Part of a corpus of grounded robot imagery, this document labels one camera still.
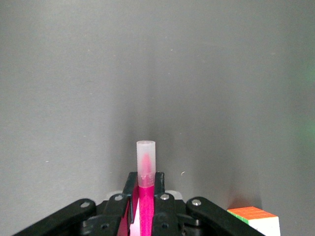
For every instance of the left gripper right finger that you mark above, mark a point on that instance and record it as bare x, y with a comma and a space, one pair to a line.
172, 216

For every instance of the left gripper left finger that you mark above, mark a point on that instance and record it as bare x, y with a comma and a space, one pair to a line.
108, 216

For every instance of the pink marker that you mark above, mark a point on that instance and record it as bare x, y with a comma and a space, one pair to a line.
147, 209

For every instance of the multicolour puzzle cube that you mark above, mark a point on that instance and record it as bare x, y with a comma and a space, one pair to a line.
256, 218

